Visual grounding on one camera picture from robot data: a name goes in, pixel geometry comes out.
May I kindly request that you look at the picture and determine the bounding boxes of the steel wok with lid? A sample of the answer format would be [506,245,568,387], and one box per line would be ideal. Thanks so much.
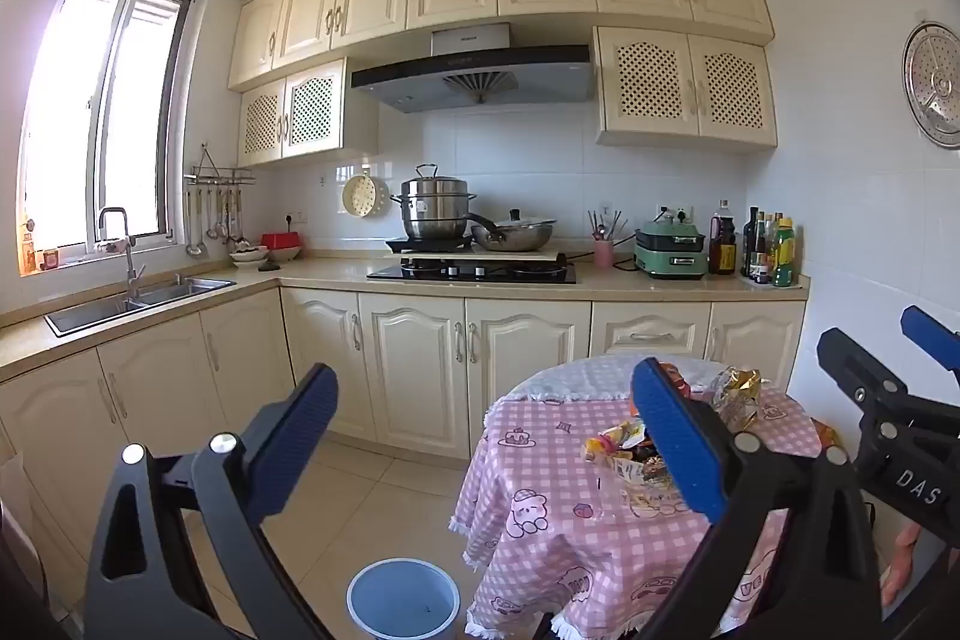
[463,209,557,253]

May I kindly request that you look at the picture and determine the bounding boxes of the sliding window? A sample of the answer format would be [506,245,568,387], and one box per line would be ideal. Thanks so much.
[16,0,197,277]

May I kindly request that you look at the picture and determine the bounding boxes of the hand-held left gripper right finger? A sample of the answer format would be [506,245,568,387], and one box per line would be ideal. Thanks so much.
[631,356,882,640]

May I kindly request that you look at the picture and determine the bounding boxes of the round metal steamer plate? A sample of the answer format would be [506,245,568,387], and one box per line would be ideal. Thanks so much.
[901,20,960,150]

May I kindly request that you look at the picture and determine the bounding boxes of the steel steamer pot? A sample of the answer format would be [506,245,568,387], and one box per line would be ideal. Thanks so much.
[390,163,478,242]

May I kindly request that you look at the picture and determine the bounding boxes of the gold foil wrapper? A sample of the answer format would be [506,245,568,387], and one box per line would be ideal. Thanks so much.
[706,367,764,435]

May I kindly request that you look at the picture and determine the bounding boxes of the row of hanging kitchen utensils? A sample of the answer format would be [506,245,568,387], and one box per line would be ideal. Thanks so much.
[184,182,252,259]

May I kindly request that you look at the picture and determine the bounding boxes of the bundle of chopsticks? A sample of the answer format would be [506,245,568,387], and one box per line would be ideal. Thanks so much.
[587,207,627,241]

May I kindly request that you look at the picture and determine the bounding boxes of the pale wooden board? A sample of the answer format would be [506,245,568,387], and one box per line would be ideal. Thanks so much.
[386,246,569,266]

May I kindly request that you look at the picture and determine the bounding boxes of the blue plastic waste bin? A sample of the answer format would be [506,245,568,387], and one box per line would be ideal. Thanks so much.
[346,557,461,640]

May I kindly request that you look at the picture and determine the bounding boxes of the large dark sauce bottle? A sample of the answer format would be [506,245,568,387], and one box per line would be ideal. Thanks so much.
[709,199,740,276]

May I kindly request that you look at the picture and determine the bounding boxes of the person's right hand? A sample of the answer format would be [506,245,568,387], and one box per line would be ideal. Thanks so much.
[879,520,931,609]

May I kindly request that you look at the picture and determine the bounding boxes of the steel double sink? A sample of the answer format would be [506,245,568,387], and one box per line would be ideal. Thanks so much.
[43,275,238,337]

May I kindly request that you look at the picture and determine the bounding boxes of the steel faucet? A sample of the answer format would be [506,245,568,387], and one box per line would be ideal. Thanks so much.
[97,206,147,304]

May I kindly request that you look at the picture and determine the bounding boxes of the pink checked tablecloth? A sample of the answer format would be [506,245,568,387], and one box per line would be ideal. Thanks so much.
[448,355,833,640]

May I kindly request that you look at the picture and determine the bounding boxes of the black gas hob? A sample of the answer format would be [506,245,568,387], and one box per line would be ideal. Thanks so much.
[366,261,578,286]

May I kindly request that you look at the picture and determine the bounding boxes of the black induction cooker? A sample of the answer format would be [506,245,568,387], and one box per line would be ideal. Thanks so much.
[385,237,475,253]

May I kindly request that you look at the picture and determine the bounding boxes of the grey range hood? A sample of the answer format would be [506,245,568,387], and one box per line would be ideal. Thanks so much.
[350,23,595,114]

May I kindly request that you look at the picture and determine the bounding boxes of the cream base cabinets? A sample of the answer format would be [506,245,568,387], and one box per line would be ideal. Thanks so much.
[0,286,807,581]

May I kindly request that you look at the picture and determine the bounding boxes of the white tray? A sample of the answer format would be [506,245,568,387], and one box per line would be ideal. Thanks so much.
[739,272,805,292]

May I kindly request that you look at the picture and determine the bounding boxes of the cream perforated steamer tray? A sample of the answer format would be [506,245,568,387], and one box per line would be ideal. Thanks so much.
[342,174,391,220]

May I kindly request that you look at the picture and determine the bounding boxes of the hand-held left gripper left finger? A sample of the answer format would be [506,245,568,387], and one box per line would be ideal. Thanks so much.
[82,362,340,640]

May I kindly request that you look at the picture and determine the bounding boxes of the cluster of condiment bottles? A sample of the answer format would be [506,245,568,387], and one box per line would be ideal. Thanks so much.
[741,206,797,287]

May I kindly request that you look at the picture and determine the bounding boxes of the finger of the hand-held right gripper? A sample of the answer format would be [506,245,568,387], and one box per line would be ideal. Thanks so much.
[816,327,960,461]
[902,305,960,378]

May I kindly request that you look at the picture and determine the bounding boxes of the grey lace cloth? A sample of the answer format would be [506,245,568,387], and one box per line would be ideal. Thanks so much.
[501,351,788,402]

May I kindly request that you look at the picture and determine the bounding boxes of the metal utensil rack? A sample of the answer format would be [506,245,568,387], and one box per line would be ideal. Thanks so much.
[184,143,256,187]

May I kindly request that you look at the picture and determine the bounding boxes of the green electric cooker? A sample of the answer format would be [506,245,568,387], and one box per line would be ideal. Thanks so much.
[634,218,710,280]

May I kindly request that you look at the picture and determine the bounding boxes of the pile of snack wrappers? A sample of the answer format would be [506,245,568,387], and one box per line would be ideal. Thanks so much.
[583,364,695,521]

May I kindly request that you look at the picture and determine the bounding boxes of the cream lattice door cabinet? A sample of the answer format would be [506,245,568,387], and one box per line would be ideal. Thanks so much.
[238,56,380,169]
[592,25,779,152]

